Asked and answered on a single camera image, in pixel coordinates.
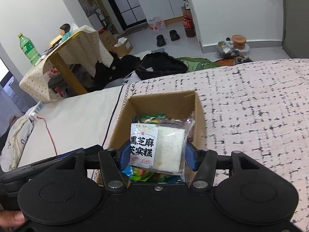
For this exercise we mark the brown lidded cup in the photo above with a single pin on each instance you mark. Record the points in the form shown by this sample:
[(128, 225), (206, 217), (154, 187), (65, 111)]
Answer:
[(238, 42)]

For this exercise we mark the plain white bed sheet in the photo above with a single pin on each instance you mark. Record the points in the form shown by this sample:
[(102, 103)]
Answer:
[(77, 116)]

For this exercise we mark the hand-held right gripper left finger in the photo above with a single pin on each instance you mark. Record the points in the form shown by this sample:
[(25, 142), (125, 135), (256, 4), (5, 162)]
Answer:
[(124, 156)]

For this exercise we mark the table with dotted tablecloth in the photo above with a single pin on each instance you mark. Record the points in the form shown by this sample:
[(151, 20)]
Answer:
[(70, 50)]

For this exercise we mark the cluttered shelf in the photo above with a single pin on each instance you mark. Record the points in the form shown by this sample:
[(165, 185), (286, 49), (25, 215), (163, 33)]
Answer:
[(101, 17)]

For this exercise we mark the black backpack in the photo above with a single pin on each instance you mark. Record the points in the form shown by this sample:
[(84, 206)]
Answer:
[(161, 65)]

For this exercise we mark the green purple snack packet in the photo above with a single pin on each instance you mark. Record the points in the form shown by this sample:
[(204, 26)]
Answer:
[(141, 176)]

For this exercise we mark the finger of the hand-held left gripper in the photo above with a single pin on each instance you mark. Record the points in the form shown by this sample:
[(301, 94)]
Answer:
[(93, 148)]

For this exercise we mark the white black-patterned blanket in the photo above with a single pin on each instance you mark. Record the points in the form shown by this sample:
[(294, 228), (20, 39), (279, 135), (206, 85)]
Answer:
[(253, 113)]

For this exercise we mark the carton with white paper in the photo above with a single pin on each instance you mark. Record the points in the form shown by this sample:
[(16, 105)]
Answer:
[(118, 44)]

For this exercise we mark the clear plastic bag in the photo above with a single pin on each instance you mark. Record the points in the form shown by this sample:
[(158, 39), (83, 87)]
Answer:
[(224, 47)]

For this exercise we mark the black slipper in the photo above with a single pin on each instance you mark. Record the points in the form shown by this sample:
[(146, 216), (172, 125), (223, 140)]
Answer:
[(174, 35), (161, 40)]

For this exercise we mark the black stool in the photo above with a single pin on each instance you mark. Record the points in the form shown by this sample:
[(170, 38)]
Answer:
[(58, 84)]

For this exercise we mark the green soda bottle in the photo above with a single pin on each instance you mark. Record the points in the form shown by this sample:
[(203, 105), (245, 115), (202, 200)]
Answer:
[(29, 49)]

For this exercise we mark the green printed cloth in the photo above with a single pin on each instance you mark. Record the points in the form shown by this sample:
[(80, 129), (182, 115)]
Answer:
[(200, 64)]

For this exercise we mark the person's left hand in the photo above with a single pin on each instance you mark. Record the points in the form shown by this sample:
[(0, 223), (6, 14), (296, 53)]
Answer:
[(10, 220)]

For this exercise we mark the beige pillow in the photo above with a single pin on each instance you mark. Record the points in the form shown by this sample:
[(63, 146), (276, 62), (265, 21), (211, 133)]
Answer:
[(17, 140)]

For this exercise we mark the dark oil bottle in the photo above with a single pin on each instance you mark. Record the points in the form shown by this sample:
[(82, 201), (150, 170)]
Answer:
[(189, 27)]

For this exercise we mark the brown cardboard box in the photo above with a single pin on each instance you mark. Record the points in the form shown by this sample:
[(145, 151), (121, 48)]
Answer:
[(169, 104)]

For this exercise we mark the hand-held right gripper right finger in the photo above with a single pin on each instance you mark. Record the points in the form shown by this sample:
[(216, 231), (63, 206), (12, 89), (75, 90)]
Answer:
[(190, 157)]

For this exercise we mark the white round container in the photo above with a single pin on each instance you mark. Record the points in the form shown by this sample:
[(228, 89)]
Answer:
[(246, 49)]

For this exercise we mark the small doll figurine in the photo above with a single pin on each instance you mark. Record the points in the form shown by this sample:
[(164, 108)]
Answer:
[(65, 32)]

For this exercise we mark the white power strip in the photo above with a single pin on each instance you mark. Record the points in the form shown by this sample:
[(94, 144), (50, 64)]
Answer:
[(36, 110)]

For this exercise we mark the white cabinet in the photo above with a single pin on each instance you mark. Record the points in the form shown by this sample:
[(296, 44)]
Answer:
[(159, 2)]

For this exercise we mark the pack of water bottles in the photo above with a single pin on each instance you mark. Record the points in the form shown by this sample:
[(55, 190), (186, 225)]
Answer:
[(157, 23)]

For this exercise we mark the white rice cake packet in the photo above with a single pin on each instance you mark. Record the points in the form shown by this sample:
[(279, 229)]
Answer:
[(169, 145)]

